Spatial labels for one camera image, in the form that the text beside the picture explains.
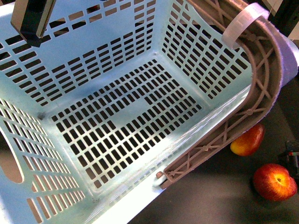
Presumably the white zip tie right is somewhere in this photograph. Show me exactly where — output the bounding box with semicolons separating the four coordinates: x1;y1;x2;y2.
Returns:
221;3;270;49

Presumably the red yellow apple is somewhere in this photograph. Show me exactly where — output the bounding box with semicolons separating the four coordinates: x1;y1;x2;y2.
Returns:
230;124;265;156
252;163;298;202

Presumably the light blue plastic basket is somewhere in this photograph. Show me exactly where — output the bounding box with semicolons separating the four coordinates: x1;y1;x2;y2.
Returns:
0;0;299;224

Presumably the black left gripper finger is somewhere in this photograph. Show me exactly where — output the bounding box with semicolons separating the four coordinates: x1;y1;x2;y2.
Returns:
11;0;56;47

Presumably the grey-brown basket handle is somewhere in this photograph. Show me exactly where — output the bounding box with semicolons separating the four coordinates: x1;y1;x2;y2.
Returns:
160;0;287;189

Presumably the red yellow apple under handle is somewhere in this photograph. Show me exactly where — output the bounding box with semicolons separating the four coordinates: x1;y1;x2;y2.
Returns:
230;124;265;156

